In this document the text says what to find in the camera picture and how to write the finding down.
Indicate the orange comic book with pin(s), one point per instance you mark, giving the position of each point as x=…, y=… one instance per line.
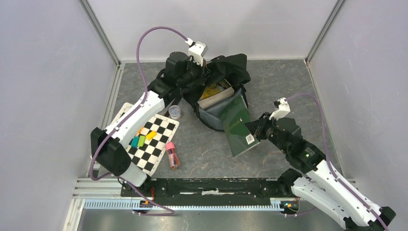
x=223, y=85

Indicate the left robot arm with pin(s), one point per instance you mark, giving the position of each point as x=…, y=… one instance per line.
x=108, y=146

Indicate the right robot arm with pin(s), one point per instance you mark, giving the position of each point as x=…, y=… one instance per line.
x=317, y=181

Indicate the green notebook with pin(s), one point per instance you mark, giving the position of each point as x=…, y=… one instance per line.
x=233, y=117

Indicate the yellow toy block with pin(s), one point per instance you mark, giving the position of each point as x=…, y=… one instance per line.
x=151, y=135

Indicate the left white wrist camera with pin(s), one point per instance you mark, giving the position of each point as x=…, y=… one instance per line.
x=196, y=51

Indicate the clear jar of paperclips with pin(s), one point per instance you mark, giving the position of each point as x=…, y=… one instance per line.
x=175, y=112

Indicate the pink capped pencil tube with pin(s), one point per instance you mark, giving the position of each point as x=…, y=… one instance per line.
x=172, y=155

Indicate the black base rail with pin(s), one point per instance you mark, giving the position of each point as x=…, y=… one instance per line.
x=214, y=191

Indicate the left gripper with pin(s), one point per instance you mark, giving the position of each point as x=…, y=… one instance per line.
x=204, y=74

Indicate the green toy block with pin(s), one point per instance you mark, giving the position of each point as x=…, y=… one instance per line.
x=141, y=141

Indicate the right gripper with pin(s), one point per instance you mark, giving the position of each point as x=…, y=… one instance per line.
x=256, y=127

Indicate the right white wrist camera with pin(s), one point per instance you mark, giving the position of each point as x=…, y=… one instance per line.
x=282, y=109

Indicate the teal toy block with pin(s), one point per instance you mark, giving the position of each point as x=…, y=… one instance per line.
x=134, y=142

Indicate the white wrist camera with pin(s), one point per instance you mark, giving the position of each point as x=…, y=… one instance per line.
x=196, y=51
x=282, y=109

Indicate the yellow hardcover book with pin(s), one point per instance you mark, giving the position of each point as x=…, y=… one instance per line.
x=210, y=91

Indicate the checkered chess board mat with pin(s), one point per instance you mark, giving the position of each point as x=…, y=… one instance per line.
x=148, y=157

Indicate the teal book with barcode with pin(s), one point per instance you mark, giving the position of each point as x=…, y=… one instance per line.
x=217, y=98

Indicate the black student backpack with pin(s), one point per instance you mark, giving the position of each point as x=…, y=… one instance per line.
x=177, y=76

